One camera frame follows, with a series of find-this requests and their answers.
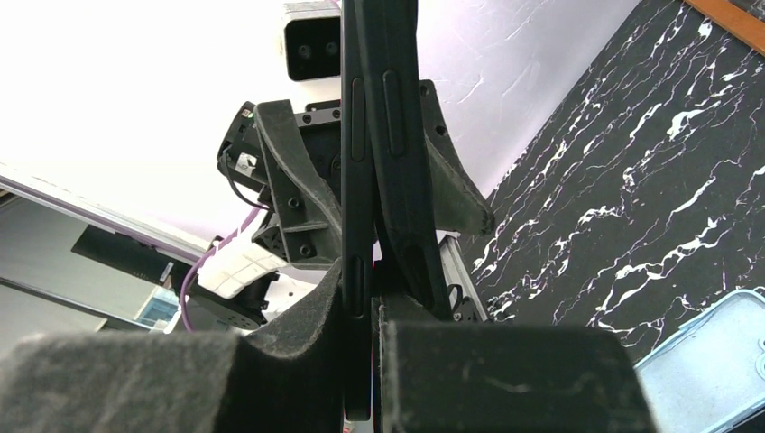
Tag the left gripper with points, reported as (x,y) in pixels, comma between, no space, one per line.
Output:
(301,154)

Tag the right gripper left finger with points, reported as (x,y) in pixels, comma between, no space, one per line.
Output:
(284,377)

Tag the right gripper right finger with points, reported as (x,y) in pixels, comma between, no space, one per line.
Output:
(446,376)

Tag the light blue phone case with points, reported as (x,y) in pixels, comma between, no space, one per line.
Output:
(709,376)

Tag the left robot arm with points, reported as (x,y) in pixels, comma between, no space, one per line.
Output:
(232,281)

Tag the orange wooden shelf rack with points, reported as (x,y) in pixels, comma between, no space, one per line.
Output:
(742,19)

